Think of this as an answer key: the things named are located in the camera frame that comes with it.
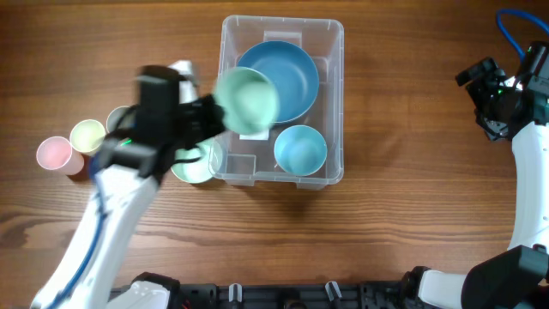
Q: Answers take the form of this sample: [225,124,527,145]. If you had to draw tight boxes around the grey cup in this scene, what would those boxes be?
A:
[106,106,129,133]

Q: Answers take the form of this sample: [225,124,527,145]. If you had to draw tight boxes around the small mint green bowl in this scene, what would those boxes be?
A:
[172,138,223,184]

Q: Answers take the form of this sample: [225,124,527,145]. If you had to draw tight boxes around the light green cup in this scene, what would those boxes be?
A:
[69,119,106,156]

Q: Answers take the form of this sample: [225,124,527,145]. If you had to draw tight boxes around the large mint green bowl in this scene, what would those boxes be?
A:
[214,67,280,135]

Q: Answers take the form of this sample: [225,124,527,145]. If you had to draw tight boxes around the pink cup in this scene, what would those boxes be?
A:
[36,136,84,176]

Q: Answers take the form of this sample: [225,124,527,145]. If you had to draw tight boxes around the clear plastic storage container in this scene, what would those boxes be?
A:
[214,15,344,190]

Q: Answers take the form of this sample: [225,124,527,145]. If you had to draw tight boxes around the light blue bowl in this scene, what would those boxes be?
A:
[274,124,328,176]

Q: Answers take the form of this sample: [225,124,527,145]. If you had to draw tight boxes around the dark blue bowl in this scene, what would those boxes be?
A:
[238,40,320,124]

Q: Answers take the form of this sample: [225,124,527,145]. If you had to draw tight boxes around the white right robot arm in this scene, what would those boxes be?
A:
[400,56,548,308]

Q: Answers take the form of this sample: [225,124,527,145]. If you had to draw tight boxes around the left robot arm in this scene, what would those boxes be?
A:
[31,95,226,308]

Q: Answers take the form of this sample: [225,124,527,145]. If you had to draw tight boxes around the white label in container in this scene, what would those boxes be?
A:
[239,130,269,141]

